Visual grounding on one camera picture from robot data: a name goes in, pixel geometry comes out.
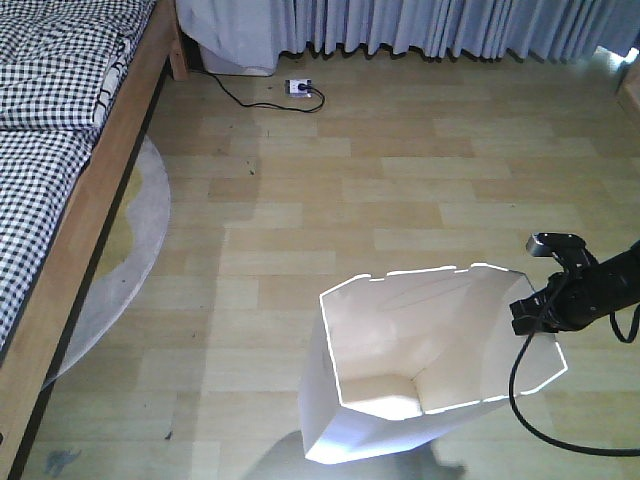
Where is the black power cord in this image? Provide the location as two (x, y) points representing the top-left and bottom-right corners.
(189, 67), (327, 114)

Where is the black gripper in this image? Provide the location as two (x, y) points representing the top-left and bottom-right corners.
(509, 272), (600, 335)

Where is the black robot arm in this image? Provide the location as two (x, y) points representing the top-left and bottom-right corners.
(509, 232), (639, 336)

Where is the grey round rug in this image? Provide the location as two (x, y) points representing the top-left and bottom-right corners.
(43, 137), (171, 387)

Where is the black white checkered bedding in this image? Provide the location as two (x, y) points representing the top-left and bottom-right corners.
(1, 1), (155, 349)

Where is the wooden desk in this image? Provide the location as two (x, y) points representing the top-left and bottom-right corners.
(616, 56), (639, 126)

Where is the wooden bed frame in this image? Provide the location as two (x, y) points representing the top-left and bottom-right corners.
(1, 1), (188, 479)

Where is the white faceted trash bin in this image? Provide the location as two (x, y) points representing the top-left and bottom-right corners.
(298, 263), (568, 465)

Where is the silver floor power socket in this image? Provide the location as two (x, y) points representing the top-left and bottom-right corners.
(285, 79), (313, 98)

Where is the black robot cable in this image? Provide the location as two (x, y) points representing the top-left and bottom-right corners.
(507, 279), (640, 457)

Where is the light grey curtain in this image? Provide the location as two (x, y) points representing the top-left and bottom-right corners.
(176, 1), (639, 76)

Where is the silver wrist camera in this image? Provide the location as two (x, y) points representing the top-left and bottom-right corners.
(525, 232), (598, 274)

